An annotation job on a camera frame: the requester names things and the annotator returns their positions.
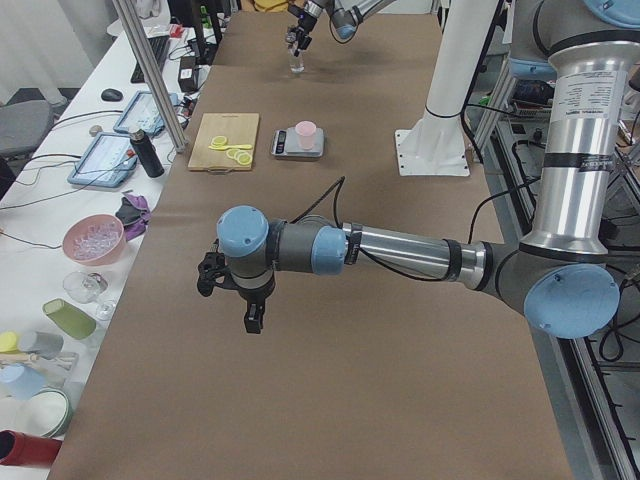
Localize yellow cup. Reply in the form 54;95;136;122
0;331;21;355

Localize clear glass sauce bottle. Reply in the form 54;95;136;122
285;31;305;74

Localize pink bowl with ice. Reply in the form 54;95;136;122
62;214;126;266

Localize wine glass lying down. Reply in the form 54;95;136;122
62;271;116;321

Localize black thermos bottle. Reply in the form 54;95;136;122
128;125;165;178

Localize near blue teach pendant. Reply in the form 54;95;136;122
67;132;137;188

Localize red cylinder container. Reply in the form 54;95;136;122
1;430;63;468

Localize lemon slice middle of three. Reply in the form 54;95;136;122
227;152;246;162

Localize aluminium frame post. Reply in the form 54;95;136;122
113;0;187;153

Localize white green rimmed bowl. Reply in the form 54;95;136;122
15;389;73;438

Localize black keyboard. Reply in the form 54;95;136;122
130;34;172;85

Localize light blue cup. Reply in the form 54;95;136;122
1;363;47;400

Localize blue teach pendant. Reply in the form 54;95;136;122
67;132;137;188
113;91;164;138

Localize black computer mouse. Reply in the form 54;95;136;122
101;88;123;102

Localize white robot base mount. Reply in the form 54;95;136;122
396;0;501;177

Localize purple grey cloth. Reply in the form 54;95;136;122
115;193;151;241

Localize green plastic cup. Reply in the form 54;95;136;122
42;298;97;340

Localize far blue teach pendant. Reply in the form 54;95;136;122
113;91;164;138

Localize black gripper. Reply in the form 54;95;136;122
197;240;276;334
285;5;316;56

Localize grey cup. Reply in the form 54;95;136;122
18;331;64;360

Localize pink plastic cup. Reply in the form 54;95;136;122
294;120;317;150

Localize lemon slice near knife tip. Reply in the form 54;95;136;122
210;135;228;148

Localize wooden cutting board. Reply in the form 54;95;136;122
187;113;260;172

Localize digital kitchen scale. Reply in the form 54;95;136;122
271;127;325;161

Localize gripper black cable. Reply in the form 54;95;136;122
289;174;347;226

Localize yellow plastic knife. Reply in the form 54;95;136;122
208;144;253;151

